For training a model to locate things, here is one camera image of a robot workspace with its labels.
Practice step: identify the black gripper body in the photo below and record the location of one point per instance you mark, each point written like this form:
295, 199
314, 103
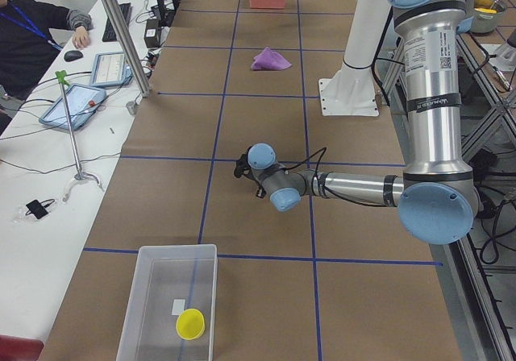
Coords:
259, 192

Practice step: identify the purple cloth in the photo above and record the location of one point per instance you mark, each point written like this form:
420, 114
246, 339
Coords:
269, 60

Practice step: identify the yellow plastic cup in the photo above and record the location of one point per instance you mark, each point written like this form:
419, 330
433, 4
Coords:
190, 324

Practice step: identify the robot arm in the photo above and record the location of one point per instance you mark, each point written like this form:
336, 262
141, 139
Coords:
435, 197

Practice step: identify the black power adapter box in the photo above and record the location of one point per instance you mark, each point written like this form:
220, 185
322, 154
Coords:
152, 33

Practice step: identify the person's hand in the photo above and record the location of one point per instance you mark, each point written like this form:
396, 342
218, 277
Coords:
80, 38

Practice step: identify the white label sticker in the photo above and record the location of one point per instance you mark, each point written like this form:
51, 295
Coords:
178, 307

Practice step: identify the teach pendant far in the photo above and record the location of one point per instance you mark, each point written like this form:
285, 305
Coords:
109, 70

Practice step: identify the teach pendant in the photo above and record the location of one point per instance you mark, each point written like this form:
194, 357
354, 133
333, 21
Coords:
109, 70
83, 102

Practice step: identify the teach pendant near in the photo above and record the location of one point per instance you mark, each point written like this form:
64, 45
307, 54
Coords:
83, 102

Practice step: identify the black computer mouse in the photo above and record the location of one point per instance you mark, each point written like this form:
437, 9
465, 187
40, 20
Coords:
72, 55

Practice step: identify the reacher grabber stick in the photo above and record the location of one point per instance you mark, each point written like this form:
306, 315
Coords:
81, 176

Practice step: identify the small black device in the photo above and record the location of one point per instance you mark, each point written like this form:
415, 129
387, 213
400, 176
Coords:
37, 209

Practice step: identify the steel bowl with bananas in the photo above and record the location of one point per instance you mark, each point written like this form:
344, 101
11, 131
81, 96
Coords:
487, 14

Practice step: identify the seated person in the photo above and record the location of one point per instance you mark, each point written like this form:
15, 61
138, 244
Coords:
27, 46

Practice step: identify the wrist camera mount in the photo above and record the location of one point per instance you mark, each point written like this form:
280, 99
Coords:
242, 167

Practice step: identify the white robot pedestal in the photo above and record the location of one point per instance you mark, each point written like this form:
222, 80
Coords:
351, 91

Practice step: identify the aluminium frame post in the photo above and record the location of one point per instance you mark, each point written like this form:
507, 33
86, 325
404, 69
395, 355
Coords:
121, 29

